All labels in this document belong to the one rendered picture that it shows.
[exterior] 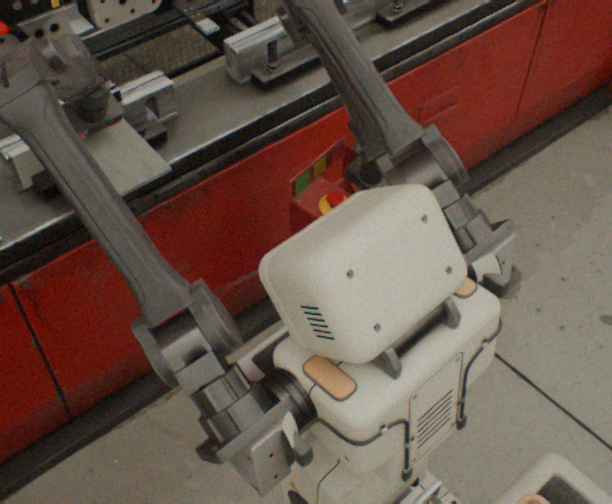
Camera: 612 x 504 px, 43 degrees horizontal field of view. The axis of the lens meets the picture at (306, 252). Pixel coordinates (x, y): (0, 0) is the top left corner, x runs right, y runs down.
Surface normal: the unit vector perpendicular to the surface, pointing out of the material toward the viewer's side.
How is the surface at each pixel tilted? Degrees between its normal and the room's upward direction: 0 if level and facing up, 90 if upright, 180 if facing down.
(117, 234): 53
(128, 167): 0
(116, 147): 0
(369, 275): 48
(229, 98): 0
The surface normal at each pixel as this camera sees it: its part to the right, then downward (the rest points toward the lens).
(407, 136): -0.18, -0.16
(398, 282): 0.51, 0.00
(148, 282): 0.11, 0.23
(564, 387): 0.01, -0.63
